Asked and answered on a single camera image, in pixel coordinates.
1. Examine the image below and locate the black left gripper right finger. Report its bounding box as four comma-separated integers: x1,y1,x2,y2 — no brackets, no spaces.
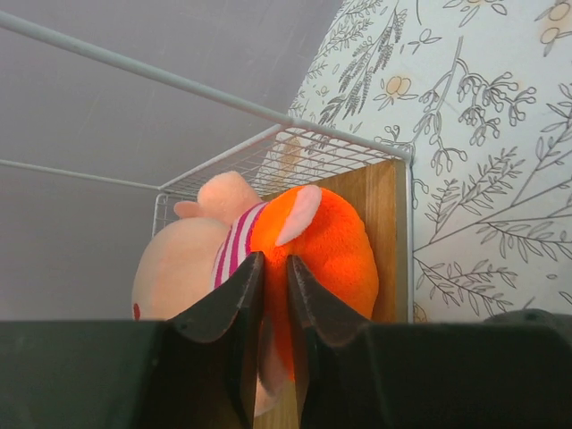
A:
288,257,571,428

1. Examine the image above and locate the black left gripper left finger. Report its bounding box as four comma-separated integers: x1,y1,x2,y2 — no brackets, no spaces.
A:
1,253,264,428

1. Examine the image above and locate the peach doll plush striped shirt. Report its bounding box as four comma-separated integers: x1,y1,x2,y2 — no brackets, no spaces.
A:
131,171,379,416

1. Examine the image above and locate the floral table mat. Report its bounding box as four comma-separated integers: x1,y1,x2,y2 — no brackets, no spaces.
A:
289,1,571,322

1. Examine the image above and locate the white wire wooden shelf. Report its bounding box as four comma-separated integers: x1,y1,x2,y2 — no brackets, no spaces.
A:
1,13,412,324

